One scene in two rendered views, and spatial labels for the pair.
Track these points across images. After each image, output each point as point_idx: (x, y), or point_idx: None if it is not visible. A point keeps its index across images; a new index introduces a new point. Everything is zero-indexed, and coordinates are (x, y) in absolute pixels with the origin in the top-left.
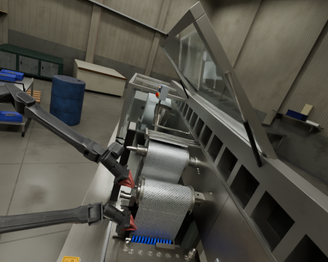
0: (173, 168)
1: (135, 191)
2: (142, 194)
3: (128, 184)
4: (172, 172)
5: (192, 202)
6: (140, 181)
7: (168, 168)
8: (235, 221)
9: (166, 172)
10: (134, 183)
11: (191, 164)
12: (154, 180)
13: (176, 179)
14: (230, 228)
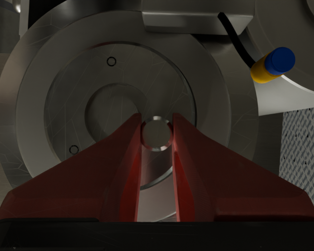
0: (299, 180)
1: (210, 29)
2: (7, 178)
3: (177, 129)
4: (300, 153)
5: None
6: (169, 191)
7: (310, 178)
8: None
9: None
10: (172, 152)
11: None
12: (297, 109)
13: (287, 121)
14: (0, 186)
